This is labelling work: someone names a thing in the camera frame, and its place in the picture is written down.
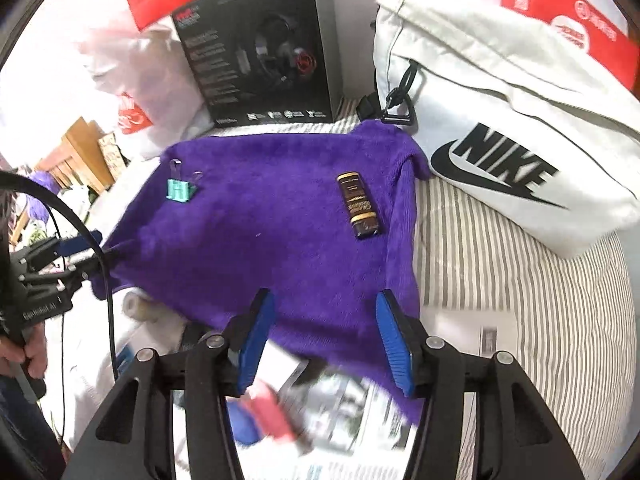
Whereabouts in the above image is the teal binder clip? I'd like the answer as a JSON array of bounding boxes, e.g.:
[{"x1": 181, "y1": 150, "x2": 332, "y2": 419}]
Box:
[{"x1": 166, "y1": 159, "x2": 205, "y2": 204}]

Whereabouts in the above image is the person's dark clothing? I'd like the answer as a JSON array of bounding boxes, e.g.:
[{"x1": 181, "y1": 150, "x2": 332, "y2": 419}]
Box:
[{"x1": 0, "y1": 375, "x2": 66, "y2": 480}]

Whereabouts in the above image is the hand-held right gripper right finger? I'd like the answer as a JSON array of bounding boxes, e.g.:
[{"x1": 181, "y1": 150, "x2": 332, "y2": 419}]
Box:
[{"x1": 375, "y1": 289, "x2": 586, "y2": 480}]

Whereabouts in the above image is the patterned brown box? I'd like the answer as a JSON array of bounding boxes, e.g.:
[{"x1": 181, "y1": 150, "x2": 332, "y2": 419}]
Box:
[{"x1": 97, "y1": 132, "x2": 127, "y2": 182}]

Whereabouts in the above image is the red and white cardboard box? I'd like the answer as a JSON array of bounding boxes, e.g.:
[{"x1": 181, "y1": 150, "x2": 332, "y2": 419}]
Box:
[{"x1": 501, "y1": 0, "x2": 640, "y2": 91}]

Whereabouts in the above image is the white bag black logo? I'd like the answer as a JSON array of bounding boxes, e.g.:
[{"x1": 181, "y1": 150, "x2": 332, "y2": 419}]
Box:
[{"x1": 372, "y1": 0, "x2": 640, "y2": 260}]

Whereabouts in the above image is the white plastic bag red print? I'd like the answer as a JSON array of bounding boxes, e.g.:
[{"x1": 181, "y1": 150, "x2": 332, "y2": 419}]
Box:
[{"x1": 77, "y1": 15, "x2": 216, "y2": 158}]

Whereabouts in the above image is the newspaper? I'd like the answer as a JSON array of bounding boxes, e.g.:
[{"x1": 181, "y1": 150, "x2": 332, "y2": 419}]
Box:
[{"x1": 240, "y1": 347, "x2": 423, "y2": 480}]

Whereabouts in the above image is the blue and orange eraser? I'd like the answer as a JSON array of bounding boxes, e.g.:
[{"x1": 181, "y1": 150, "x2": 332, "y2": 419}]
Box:
[{"x1": 227, "y1": 400, "x2": 264, "y2": 447}]

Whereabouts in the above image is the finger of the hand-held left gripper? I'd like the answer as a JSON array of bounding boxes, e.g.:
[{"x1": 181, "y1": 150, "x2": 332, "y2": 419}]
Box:
[
  {"x1": 30, "y1": 247, "x2": 123, "y2": 296},
  {"x1": 17, "y1": 230, "x2": 103, "y2": 268}
]

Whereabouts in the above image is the purple fleece towel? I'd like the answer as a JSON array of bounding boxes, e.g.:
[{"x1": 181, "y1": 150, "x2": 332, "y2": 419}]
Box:
[{"x1": 92, "y1": 120, "x2": 431, "y2": 426}]

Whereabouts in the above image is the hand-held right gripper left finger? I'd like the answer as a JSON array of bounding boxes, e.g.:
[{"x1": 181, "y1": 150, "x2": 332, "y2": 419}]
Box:
[{"x1": 62, "y1": 287, "x2": 277, "y2": 480}]

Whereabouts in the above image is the pink highlighter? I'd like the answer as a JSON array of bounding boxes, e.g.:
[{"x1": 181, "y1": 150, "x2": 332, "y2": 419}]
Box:
[{"x1": 244, "y1": 382, "x2": 297, "y2": 445}]

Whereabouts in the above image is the black headphone box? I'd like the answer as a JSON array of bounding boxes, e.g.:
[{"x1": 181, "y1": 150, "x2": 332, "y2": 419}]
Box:
[{"x1": 171, "y1": 0, "x2": 346, "y2": 123}]

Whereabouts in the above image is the brown cylindrical tube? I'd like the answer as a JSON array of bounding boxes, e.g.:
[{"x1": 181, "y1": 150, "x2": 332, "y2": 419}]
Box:
[{"x1": 336, "y1": 172, "x2": 383, "y2": 241}]

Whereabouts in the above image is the wooden headboard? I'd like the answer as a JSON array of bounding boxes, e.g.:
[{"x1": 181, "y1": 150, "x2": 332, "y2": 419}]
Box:
[{"x1": 35, "y1": 117, "x2": 121, "y2": 196}]

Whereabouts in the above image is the black cable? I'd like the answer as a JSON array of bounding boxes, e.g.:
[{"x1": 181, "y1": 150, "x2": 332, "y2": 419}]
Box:
[{"x1": 0, "y1": 171, "x2": 121, "y2": 383}]

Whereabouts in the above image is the person's left hand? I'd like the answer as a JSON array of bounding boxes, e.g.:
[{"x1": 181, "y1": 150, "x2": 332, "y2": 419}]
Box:
[{"x1": 0, "y1": 327, "x2": 49, "y2": 380}]

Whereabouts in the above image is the purple plush toy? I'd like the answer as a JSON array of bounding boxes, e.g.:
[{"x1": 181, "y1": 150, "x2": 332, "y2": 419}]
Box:
[{"x1": 27, "y1": 170, "x2": 63, "y2": 226}]

